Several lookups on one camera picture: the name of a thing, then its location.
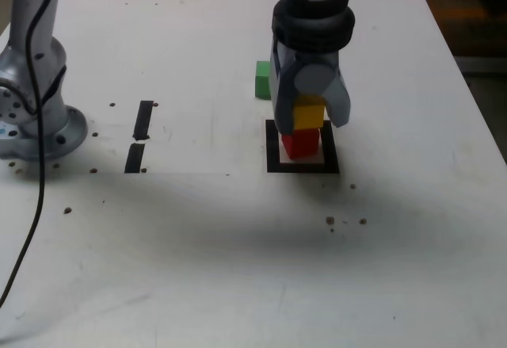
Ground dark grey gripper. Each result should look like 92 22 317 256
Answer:
269 38 352 134

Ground yellow cube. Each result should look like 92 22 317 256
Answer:
292 94 326 131

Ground green cube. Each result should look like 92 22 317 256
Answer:
254 60 273 100

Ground red cube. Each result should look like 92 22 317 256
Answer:
280 128 320 160

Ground black tape square outline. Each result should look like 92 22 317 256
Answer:
265 119 341 174

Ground black tape strip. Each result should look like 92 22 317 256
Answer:
124 100 154 174

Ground long black cable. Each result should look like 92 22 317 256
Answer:
0 0 67 308

